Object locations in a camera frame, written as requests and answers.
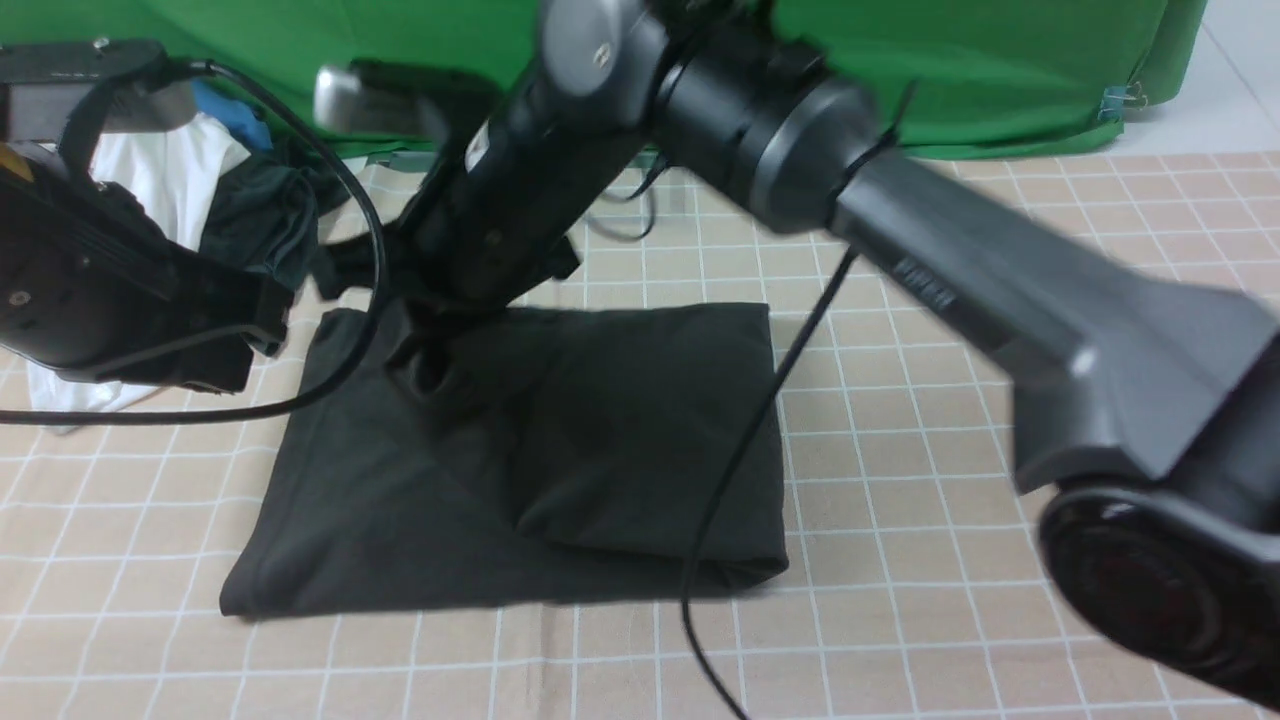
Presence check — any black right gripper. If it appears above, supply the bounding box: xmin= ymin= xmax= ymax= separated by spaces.
xmin=310 ymin=100 xmax=646 ymax=391

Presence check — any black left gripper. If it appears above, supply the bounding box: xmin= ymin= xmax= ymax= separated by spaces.
xmin=1 ymin=147 xmax=291 ymax=393

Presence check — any dark gray long-sleeved shirt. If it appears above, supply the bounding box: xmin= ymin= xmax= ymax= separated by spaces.
xmin=219 ymin=304 xmax=774 ymax=619

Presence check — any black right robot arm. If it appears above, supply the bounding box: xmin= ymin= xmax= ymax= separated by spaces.
xmin=314 ymin=1 xmax=1279 ymax=710

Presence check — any white crumpled shirt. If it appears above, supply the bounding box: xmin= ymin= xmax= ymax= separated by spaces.
xmin=27 ymin=113 xmax=250 ymax=413

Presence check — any dark teal crumpled shirt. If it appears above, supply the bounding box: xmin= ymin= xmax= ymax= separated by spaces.
xmin=198 ymin=136 xmax=349 ymax=291

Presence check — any blue crumpled garment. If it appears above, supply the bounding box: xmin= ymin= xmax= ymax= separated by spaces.
xmin=191 ymin=79 xmax=274 ymax=152

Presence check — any green backdrop cloth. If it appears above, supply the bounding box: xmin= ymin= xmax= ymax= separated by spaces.
xmin=1 ymin=1 xmax=1204 ymax=160

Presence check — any metal binder clip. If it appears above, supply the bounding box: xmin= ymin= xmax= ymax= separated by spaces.
xmin=1096 ymin=82 xmax=1149 ymax=123

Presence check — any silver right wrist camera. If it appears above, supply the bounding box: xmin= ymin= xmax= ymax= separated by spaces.
xmin=312 ymin=58 xmax=503 ymax=143

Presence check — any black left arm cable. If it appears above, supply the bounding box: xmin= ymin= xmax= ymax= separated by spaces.
xmin=0 ymin=58 xmax=389 ymax=427

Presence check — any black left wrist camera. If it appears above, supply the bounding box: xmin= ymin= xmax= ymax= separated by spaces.
xmin=1 ymin=37 xmax=197 ymax=143

